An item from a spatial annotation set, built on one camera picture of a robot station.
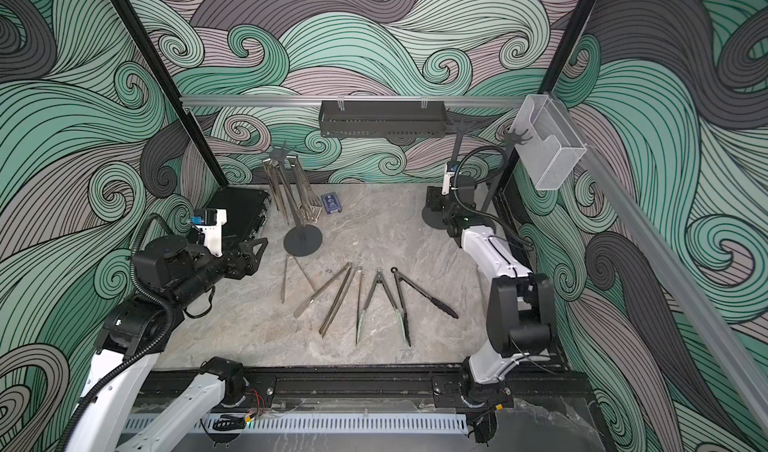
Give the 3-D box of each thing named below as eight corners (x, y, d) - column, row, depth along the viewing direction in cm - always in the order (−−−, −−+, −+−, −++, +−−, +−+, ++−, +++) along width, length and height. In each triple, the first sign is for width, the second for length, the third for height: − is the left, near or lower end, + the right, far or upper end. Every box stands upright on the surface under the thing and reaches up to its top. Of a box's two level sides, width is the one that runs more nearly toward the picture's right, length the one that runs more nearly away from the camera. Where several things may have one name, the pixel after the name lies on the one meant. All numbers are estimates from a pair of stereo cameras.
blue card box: (327, 215, 113) (326, 211, 111) (321, 199, 119) (320, 195, 117) (342, 211, 115) (342, 206, 113) (336, 195, 121) (335, 190, 119)
